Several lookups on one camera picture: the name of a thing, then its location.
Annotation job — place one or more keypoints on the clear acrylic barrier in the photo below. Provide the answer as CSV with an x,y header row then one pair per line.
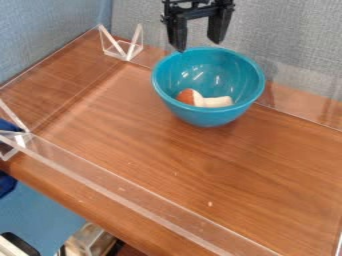
x,y
292,101
179,220

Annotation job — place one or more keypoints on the metal frame under table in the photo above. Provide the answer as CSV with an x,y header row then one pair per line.
x,y
89,241

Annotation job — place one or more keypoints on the black white object bottom-left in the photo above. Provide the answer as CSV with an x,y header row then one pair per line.
x,y
13,246

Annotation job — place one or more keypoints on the clear acrylic front barrier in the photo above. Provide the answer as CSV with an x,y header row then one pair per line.
x,y
179,220

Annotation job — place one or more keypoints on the clear acrylic back barrier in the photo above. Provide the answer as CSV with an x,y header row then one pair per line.
x,y
292,101

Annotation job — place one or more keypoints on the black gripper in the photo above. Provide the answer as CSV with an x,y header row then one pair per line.
x,y
178,10

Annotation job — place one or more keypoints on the blue bowl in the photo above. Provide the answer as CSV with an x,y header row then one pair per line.
x,y
216,72

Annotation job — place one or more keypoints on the white brown-capped toy mushroom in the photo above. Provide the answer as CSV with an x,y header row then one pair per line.
x,y
191,97

